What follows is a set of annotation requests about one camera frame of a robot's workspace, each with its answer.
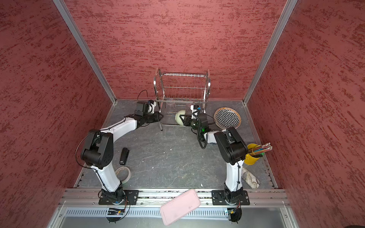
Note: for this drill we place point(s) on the yellow pen cup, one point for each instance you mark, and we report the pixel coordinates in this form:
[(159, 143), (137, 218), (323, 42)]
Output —
[(251, 159)]

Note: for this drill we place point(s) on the aluminium front rail frame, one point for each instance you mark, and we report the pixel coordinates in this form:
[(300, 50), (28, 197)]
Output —
[(86, 207)]

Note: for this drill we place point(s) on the pink tray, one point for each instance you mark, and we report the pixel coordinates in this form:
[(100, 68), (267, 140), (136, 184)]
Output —
[(179, 207)]

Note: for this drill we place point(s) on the steel two-tier dish rack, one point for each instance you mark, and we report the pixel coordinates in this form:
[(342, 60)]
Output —
[(178, 91)]

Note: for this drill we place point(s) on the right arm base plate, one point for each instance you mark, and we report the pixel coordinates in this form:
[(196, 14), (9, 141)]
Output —
[(220, 197)]

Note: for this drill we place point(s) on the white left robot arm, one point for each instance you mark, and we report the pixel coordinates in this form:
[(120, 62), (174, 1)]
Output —
[(98, 149)]

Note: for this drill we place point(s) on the aluminium corner post right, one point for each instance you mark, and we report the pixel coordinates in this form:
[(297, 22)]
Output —
[(282, 22)]

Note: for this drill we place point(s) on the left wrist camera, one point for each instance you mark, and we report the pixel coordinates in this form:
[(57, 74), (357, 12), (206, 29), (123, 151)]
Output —
[(151, 106)]

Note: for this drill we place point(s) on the aluminium corner post left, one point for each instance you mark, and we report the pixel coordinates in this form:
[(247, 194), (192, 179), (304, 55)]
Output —
[(67, 17)]

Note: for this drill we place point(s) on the pale green bowl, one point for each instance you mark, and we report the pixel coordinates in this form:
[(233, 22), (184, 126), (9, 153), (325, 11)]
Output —
[(179, 117)]

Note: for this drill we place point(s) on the black stapler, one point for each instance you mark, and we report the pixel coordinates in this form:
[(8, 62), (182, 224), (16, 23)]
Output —
[(124, 156)]

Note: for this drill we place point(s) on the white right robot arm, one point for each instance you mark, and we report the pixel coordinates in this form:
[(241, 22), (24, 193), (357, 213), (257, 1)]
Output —
[(232, 148)]

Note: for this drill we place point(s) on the aluminium corner post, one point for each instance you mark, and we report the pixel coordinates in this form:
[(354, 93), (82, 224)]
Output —
[(282, 22), (67, 17)]

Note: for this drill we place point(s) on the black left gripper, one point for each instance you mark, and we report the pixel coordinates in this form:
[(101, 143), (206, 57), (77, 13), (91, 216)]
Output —
[(157, 117)]

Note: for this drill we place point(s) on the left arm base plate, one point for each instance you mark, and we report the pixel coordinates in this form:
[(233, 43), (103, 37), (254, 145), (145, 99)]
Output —
[(117, 198)]

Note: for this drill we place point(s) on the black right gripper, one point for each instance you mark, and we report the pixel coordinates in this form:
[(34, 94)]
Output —
[(187, 121)]

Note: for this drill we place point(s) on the masking tape roll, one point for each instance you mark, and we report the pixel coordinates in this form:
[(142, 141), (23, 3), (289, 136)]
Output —
[(123, 174)]

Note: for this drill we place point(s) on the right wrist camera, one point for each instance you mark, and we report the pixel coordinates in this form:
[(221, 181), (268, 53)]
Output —
[(195, 108)]

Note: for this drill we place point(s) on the white patterned plate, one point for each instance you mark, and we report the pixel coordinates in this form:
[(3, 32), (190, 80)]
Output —
[(226, 117)]

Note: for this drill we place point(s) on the coloured pens bundle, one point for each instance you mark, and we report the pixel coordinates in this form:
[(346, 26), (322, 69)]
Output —
[(259, 149)]

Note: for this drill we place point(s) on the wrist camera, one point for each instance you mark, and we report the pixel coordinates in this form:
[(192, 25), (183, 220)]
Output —
[(151, 106), (195, 108)]

